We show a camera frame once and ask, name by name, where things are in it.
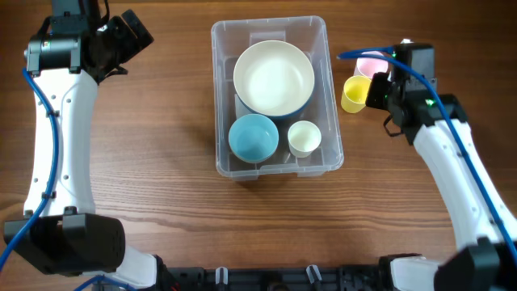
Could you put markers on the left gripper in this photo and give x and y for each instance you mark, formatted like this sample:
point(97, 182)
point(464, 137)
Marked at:
point(132, 43)

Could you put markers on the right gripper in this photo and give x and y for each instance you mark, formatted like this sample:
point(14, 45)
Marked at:
point(375, 94)

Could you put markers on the pink cup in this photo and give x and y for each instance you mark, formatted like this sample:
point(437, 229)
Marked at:
point(367, 67)

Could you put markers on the yellow cup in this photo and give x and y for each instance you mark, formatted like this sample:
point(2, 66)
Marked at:
point(355, 93)

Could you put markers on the cream cup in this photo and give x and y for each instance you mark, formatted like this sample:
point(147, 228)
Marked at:
point(303, 138)

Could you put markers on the dark blue bowl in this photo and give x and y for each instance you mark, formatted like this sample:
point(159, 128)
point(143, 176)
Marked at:
point(291, 115)

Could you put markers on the cream large bowl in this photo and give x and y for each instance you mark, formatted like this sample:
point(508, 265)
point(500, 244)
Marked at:
point(274, 78)

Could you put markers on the light blue small bowl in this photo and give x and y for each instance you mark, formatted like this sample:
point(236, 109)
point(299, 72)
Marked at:
point(253, 138)

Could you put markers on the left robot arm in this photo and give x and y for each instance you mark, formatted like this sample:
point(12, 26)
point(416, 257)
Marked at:
point(77, 47)

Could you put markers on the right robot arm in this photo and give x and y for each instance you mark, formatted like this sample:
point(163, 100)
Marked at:
point(437, 127)

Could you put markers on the clear plastic storage container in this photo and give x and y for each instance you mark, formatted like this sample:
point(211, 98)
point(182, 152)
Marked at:
point(308, 33)

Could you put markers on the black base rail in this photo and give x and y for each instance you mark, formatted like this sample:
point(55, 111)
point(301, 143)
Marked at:
point(310, 278)

